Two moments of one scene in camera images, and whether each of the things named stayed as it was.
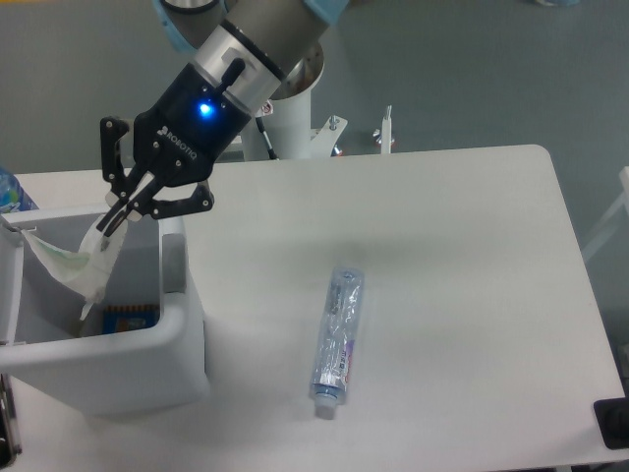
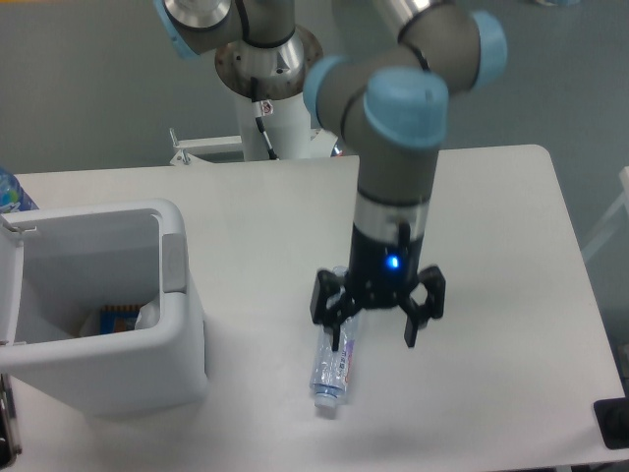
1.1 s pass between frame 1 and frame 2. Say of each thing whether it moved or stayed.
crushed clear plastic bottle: stayed
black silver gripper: moved
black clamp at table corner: stayed
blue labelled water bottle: stayed
